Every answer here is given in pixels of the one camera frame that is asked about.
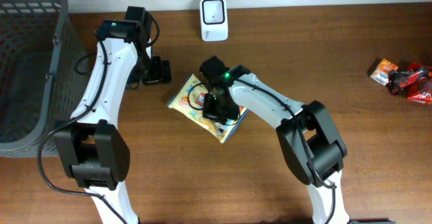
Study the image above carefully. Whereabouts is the beige snack bag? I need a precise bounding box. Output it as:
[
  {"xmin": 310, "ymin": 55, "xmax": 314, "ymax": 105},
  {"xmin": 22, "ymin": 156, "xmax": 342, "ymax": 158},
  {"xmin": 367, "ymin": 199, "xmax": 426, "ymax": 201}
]
[{"xmin": 167, "ymin": 73, "xmax": 249, "ymax": 144}]

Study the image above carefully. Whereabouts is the small orange tissue pack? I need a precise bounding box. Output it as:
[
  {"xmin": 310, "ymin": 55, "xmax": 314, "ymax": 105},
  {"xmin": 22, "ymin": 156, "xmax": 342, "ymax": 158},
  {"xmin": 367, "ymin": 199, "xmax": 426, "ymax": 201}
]
[{"xmin": 369, "ymin": 59, "xmax": 398, "ymax": 86}]

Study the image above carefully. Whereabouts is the black and red snack packet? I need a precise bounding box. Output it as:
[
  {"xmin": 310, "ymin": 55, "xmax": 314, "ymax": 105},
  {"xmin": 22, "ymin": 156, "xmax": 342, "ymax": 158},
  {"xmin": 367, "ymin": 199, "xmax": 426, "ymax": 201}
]
[{"xmin": 388, "ymin": 66, "xmax": 431, "ymax": 95}]

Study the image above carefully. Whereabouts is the red candy bag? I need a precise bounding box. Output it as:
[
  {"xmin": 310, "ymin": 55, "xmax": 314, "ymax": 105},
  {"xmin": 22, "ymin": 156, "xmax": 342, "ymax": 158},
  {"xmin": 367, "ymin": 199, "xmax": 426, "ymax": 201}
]
[{"xmin": 407, "ymin": 63, "xmax": 431, "ymax": 105}]

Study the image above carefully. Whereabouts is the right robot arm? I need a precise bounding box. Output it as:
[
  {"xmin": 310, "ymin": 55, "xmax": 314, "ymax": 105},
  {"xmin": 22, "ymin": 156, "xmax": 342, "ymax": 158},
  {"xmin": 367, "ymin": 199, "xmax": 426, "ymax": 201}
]
[{"xmin": 200, "ymin": 56, "xmax": 350, "ymax": 223}]

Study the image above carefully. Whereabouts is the white barcode scanner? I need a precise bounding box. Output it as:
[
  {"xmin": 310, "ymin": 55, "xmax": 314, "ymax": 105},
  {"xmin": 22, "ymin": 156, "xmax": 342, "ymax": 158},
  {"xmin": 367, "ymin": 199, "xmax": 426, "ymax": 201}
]
[{"xmin": 199, "ymin": 0, "xmax": 229, "ymax": 42}]

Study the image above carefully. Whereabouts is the grey plastic mesh basket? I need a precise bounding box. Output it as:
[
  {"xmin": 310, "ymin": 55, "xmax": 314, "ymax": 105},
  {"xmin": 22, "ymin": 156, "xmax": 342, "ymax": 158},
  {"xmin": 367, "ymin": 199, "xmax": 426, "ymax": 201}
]
[{"xmin": 1, "ymin": 0, "xmax": 88, "ymax": 158}]

